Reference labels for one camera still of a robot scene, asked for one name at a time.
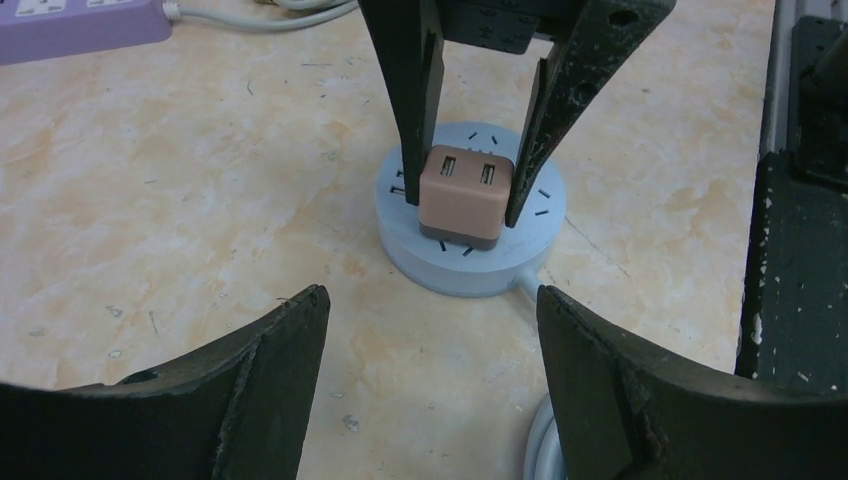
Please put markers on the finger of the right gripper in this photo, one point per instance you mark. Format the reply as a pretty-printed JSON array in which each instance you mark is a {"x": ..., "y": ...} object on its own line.
[
  {"x": 589, "y": 46},
  {"x": 408, "y": 40}
]

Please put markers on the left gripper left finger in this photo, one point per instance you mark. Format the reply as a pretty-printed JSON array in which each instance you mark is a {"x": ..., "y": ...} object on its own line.
[{"x": 236, "y": 408}]

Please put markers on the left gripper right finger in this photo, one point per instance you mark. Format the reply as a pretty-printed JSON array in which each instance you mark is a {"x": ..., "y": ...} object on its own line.
[{"x": 627, "y": 408}]

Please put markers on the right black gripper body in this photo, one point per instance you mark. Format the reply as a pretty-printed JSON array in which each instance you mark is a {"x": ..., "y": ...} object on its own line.
[{"x": 506, "y": 25}]

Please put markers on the brown plug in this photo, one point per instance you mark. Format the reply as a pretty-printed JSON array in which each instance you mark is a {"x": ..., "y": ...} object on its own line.
[{"x": 463, "y": 196}]

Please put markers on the blue round socket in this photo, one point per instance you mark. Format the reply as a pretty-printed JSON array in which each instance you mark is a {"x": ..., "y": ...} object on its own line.
[{"x": 457, "y": 269}]

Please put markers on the purple power strip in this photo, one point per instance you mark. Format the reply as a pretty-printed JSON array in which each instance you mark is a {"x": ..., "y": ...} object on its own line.
[{"x": 37, "y": 30}]

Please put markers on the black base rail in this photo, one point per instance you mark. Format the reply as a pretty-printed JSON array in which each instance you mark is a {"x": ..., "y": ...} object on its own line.
[{"x": 793, "y": 327}]

